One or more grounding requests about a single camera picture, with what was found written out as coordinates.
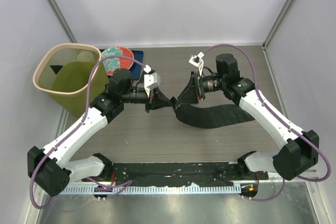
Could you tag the blue tray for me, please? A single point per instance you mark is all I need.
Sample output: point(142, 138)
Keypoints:
point(136, 68)

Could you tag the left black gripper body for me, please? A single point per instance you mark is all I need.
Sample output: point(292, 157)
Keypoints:
point(148, 106)

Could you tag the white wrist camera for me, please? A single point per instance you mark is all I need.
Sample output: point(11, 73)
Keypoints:
point(197, 61)
point(151, 79)

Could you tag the black trash bag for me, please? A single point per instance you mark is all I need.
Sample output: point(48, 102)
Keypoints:
point(210, 117)

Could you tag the red patterned plate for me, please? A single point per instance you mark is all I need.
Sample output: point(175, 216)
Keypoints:
point(113, 64)

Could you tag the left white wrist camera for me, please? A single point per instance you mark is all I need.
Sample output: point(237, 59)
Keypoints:
point(151, 79)

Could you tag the white slotted cable duct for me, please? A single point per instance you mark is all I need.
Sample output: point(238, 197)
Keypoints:
point(90, 188)

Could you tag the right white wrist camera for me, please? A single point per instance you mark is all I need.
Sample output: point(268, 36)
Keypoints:
point(197, 61)

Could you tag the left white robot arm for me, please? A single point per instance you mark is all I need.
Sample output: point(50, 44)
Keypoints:
point(51, 167)

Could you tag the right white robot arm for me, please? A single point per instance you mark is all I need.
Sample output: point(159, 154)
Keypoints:
point(225, 98)

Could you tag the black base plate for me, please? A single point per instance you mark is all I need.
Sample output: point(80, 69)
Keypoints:
point(179, 174)

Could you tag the olive green trash bin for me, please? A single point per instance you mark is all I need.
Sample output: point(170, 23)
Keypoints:
point(64, 72)

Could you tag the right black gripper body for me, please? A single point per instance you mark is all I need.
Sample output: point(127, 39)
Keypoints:
point(201, 95)

